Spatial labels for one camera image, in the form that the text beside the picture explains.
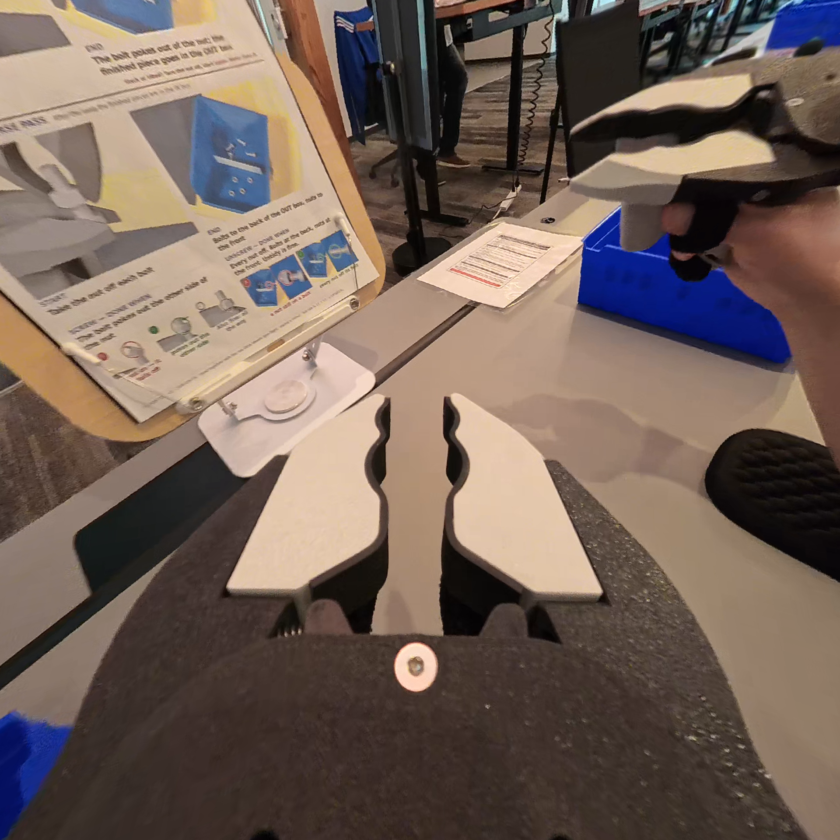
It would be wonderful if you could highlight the colour printed instruction sheet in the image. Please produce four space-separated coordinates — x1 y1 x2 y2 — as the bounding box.
0 0 382 424

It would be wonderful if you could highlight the blue plastic bin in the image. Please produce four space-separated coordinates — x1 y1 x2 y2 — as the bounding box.
764 12 840 52
577 209 792 365

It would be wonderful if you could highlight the black textured wrist pad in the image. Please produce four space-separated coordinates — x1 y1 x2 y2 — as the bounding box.
705 428 840 581

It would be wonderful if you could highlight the black office chair base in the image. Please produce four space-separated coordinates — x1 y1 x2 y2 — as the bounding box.
369 147 447 189

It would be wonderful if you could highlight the rounded wooden board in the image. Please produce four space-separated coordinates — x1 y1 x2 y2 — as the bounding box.
0 52 387 442

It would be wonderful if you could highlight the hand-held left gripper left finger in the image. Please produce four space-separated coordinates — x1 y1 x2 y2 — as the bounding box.
226 394 391 601

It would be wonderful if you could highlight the paper sheet in plastic sleeve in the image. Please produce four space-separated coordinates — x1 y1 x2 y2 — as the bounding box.
416 222 584 309

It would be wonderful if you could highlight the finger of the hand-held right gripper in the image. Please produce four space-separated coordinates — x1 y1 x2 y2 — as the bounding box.
568 130 780 253
570 72 775 144

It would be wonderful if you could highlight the blue hanging garment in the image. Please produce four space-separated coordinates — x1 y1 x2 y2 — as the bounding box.
333 7 385 145

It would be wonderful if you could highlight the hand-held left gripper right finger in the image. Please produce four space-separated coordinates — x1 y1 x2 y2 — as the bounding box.
443 394 605 605

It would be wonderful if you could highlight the person's right forearm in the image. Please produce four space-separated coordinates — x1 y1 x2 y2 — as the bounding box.
781 308 840 463

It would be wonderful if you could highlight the black high-back chair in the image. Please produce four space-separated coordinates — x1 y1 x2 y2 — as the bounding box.
539 13 644 204

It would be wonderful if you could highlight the black coiled cable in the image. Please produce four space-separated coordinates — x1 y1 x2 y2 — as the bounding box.
518 13 555 166

